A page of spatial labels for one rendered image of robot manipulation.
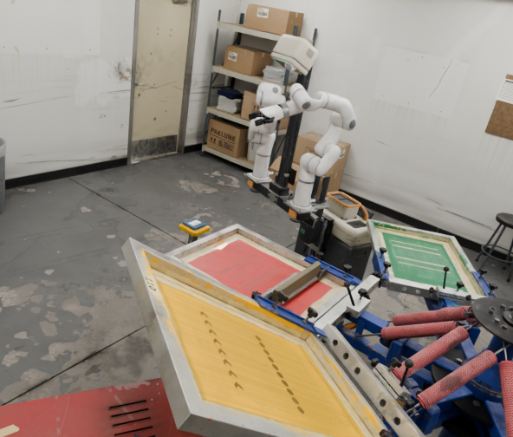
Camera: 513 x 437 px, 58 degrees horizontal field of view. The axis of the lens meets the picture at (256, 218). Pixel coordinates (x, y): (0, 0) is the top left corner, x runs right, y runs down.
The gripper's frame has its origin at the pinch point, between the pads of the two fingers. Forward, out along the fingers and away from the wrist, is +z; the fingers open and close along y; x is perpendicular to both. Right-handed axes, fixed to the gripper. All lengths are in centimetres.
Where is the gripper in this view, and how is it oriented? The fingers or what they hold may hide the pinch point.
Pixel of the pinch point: (253, 120)
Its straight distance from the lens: 240.3
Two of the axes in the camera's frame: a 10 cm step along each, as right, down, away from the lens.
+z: -9.2, 3.3, -2.0
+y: 3.5, 5.1, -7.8
